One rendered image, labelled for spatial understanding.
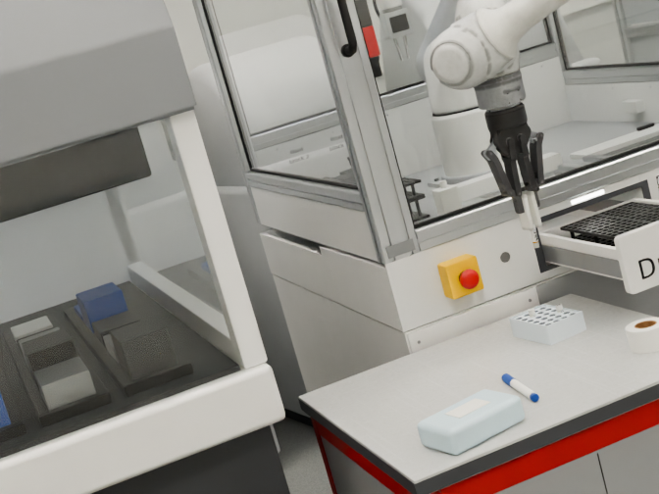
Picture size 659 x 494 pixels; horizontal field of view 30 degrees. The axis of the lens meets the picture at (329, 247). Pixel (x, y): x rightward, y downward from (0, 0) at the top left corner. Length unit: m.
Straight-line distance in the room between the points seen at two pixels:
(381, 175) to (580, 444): 0.72
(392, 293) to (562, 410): 0.58
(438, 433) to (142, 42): 0.78
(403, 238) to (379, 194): 0.10
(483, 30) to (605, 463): 0.73
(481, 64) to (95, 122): 0.64
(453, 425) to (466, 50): 0.61
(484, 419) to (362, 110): 0.74
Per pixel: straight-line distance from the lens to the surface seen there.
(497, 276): 2.54
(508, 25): 2.10
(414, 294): 2.47
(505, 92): 2.26
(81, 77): 2.02
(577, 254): 2.46
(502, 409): 1.96
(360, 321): 2.73
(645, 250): 2.30
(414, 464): 1.93
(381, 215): 2.43
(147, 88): 2.03
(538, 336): 2.33
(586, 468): 2.02
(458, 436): 1.91
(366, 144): 2.40
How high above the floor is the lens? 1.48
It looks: 11 degrees down
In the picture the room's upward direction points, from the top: 16 degrees counter-clockwise
